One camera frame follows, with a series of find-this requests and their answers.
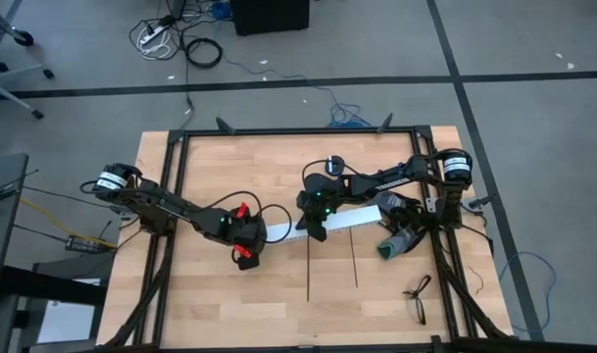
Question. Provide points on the white power strip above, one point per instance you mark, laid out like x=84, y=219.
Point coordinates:
x=148, y=36

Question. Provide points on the white panel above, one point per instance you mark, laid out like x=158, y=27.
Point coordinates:
x=63, y=318

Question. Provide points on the black computer case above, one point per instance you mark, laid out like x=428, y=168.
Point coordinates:
x=268, y=17

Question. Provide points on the black stand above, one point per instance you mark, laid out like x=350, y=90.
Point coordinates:
x=43, y=289

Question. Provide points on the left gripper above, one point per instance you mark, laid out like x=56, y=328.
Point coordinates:
x=251, y=233

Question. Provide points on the black zip tie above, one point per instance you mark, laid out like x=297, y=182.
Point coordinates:
x=353, y=260
x=308, y=269

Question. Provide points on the small black round disc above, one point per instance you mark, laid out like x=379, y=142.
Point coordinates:
x=334, y=164

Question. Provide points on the dark desk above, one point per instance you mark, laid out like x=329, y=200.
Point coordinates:
x=1, y=220

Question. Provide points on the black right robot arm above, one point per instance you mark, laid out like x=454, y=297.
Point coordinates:
x=406, y=179

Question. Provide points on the white duct cover strip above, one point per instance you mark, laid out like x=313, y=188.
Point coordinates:
x=352, y=218

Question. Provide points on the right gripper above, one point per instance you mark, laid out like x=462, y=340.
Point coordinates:
x=320, y=201

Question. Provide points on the small black device box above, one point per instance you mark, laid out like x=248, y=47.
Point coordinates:
x=82, y=243

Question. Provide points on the black safety glasses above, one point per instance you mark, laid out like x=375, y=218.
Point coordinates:
x=418, y=296

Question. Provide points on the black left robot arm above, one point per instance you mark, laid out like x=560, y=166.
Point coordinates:
x=165, y=206

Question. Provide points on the red tag on left arm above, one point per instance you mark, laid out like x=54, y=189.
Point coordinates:
x=242, y=251
x=240, y=211

